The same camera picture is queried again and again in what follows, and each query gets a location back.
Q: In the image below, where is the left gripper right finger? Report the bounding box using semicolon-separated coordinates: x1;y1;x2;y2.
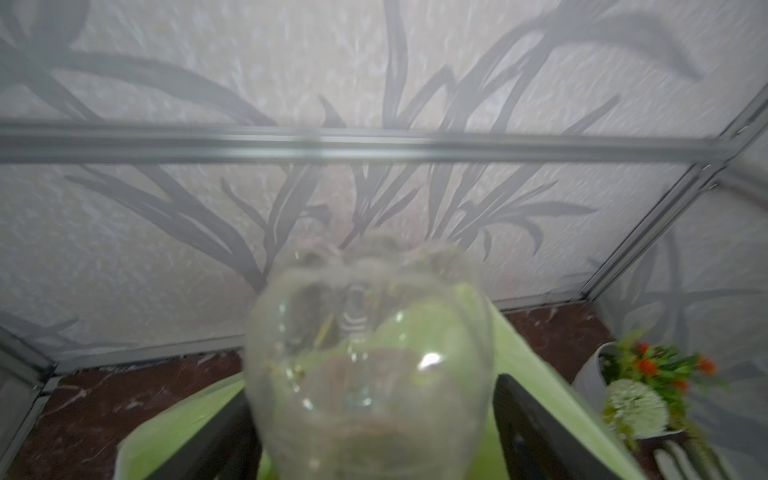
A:
492;374;618;480

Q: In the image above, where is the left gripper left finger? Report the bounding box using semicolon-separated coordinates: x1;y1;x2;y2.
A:
148;390;263;480

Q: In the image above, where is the blue label water bottle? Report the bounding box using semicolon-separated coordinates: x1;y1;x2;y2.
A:
243;234;495;479

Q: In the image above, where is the white bin with green liner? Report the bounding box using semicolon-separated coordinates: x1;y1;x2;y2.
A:
115;280;643;479

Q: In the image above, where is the white potted flower plant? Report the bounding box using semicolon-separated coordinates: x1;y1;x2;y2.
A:
572;329;727;449

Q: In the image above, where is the aluminium frame crossbar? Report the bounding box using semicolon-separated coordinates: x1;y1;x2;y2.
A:
1;121;732;165

